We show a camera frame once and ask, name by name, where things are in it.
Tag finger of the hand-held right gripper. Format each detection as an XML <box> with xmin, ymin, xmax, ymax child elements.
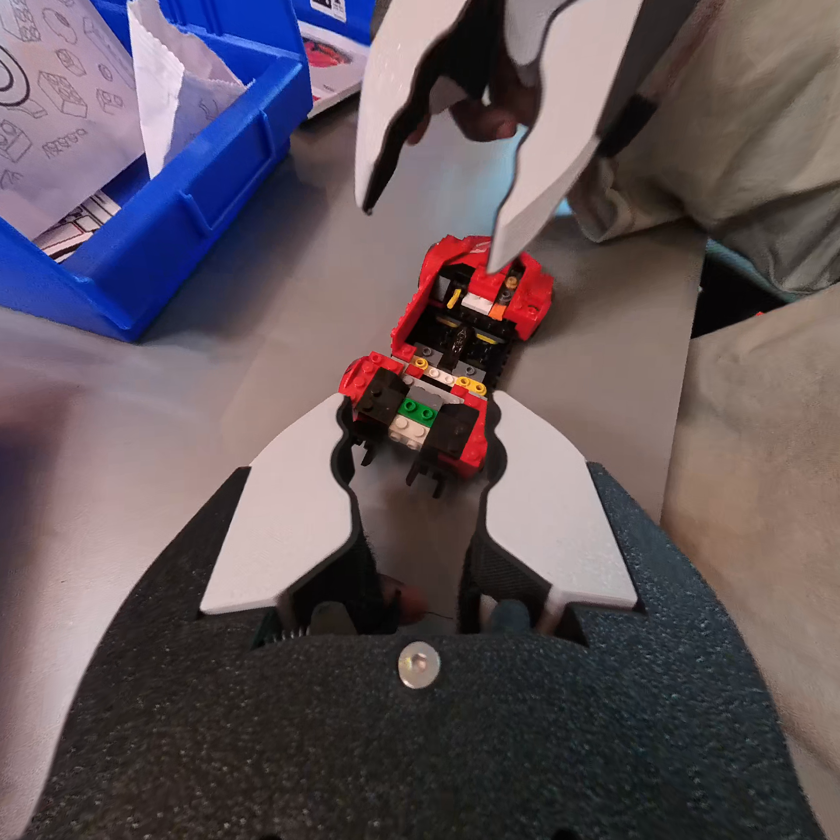
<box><xmin>491</xmin><ymin>0</ymin><xmax>645</xmax><ymax>274</ymax></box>
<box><xmin>353</xmin><ymin>0</ymin><xmax>473</xmax><ymax>216</ymax></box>

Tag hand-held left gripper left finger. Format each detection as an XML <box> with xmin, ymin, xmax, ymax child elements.
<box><xmin>199</xmin><ymin>392</ymin><xmax>363</xmax><ymax>618</ymax></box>

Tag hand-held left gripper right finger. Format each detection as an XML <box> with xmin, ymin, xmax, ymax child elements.
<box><xmin>484</xmin><ymin>390</ymin><xmax>639</xmax><ymax>614</ymax></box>

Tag red toy brick car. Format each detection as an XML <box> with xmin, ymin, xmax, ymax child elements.
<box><xmin>338</xmin><ymin>234</ymin><xmax>555</xmax><ymax>500</ymax></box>

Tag grey desk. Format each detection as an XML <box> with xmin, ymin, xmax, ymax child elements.
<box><xmin>0</xmin><ymin>98</ymin><xmax>710</xmax><ymax>840</ymax></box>

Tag person's right hand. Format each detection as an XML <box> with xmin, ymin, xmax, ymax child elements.
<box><xmin>404</xmin><ymin>39</ymin><xmax>546</xmax><ymax>145</ymax></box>

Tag booklet with red picture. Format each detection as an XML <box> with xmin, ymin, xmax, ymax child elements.
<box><xmin>295</xmin><ymin>20</ymin><xmax>370</xmax><ymax>120</ymax></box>

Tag blue plastic storage bin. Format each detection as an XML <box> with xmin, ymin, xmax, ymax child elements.
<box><xmin>289</xmin><ymin>0</ymin><xmax>375</xmax><ymax>47</ymax></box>
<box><xmin>0</xmin><ymin>0</ymin><xmax>315</xmax><ymax>343</ymax></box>

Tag person's beige trousers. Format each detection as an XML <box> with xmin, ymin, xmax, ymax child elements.
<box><xmin>567</xmin><ymin>0</ymin><xmax>840</xmax><ymax>840</ymax></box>

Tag white paper bag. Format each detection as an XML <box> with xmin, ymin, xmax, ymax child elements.
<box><xmin>126</xmin><ymin>0</ymin><xmax>256</xmax><ymax>179</ymax></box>

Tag brick-printed paper bag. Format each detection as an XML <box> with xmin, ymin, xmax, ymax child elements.
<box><xmin>0</xmin><ymin>0</ymin><xmax>147</xmax><ymax>240</ymax></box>

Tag black-and-white instruction booklet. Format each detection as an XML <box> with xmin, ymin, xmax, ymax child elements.
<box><xmin>29</xmin><ymin>190</ymin><xmax>122</xmax><ymax>263</ymax></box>

